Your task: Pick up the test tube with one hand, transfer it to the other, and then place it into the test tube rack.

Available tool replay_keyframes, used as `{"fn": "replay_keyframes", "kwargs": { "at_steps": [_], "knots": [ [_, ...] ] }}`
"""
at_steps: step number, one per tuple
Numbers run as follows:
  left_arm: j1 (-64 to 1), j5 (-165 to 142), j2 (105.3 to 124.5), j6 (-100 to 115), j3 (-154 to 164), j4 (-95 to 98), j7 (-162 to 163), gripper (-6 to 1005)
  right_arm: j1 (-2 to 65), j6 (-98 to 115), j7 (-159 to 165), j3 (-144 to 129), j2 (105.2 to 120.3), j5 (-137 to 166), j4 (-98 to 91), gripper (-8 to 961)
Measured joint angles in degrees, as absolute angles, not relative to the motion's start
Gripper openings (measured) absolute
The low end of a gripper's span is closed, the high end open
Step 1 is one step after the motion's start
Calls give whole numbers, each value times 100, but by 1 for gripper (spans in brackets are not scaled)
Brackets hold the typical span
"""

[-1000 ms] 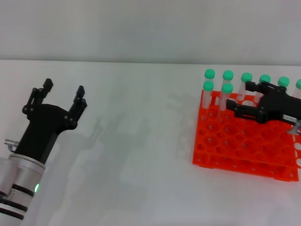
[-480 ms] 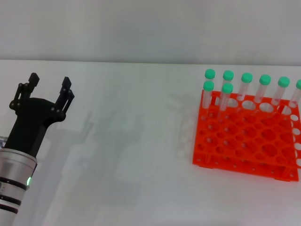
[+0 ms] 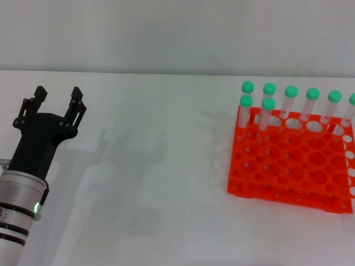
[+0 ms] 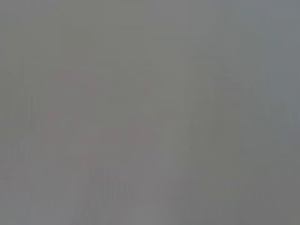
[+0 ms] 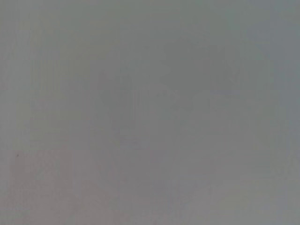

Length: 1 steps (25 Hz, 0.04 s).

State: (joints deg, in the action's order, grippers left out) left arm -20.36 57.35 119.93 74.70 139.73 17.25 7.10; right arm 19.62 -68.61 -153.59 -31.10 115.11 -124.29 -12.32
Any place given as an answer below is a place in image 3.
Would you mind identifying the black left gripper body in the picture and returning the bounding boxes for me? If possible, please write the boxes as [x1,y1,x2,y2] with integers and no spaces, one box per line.
[6,112,78,181]

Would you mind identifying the orange test tube rack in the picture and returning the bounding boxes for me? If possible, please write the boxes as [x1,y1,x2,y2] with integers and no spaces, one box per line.
[226,105,355,214]

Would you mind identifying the graduated green cap test tube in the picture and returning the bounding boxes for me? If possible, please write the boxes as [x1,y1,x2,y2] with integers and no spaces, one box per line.
[257,97,276,134]

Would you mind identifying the thin black cable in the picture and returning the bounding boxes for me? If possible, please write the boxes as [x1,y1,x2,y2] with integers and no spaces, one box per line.
[40,180,51,208]

